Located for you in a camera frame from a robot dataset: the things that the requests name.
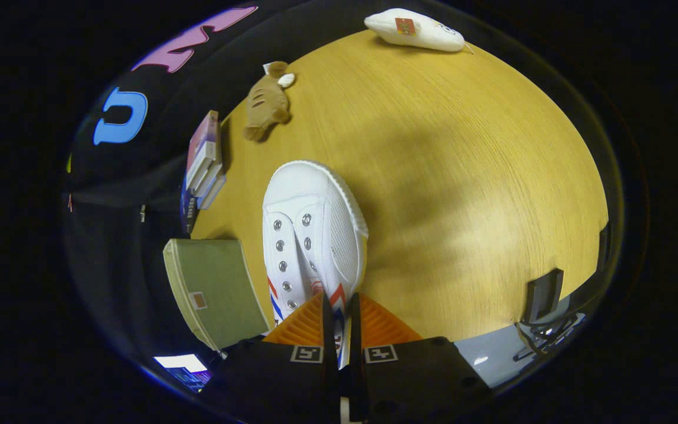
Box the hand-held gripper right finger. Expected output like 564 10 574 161
348 293 492 423

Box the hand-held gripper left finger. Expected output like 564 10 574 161
201 293 340 422

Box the green fabric storage box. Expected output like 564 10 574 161
162 238 272 353

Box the white canvas shoe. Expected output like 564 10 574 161
262 160 370 369

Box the lit computer screen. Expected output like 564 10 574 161
153 353 214 393

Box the grey-blue book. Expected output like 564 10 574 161
195 173 227 210

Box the blue cover book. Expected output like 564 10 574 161
180 188 200 236

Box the white paperback book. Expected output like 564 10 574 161
188 140 224 193

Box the pink cover book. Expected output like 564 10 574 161
185 110 221 173

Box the brown plush toy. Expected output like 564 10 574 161
242 60 297 143

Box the white plush toy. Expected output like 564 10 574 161
364 7 468 53

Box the black bracket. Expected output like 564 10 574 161
518 267 567 328

